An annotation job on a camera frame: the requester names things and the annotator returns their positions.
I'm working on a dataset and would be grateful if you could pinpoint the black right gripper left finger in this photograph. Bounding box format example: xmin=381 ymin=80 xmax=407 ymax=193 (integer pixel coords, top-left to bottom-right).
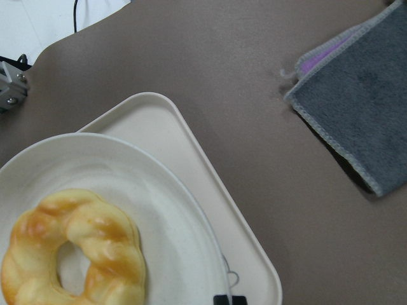
xmin=213 ymin=295 xmax=230 ymax=305

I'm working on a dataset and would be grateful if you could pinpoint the aluminium frame post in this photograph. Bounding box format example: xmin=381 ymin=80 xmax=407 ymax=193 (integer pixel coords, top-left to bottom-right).
xmin=0 ymin=61 xmax=28 ymax=114

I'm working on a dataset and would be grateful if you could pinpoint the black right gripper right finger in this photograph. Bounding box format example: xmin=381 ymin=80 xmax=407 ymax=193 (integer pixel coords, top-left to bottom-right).
xmin=232 ymin=295 xmax=248 ymax=305

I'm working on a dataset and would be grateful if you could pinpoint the white round plate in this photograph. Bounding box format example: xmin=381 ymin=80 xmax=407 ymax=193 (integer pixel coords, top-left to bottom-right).
xmin=1 ymin=133 xmax=231 ymax=304

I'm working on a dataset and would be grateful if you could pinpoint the twisted glazed donut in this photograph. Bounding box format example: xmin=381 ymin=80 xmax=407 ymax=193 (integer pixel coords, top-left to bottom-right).
xmin=1 ymin=189 xmax=146 ymax=304

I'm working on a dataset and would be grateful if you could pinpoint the cream rabbit tray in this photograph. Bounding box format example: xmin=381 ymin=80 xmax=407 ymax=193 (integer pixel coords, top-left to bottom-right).
xmin=80 ymin=92 xmax=283 ymax=304

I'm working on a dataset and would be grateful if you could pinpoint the grey folded cloth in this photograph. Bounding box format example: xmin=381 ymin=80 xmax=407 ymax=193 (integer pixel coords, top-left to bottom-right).
xmin=285 ymin=1 xmax=406 ymax=196

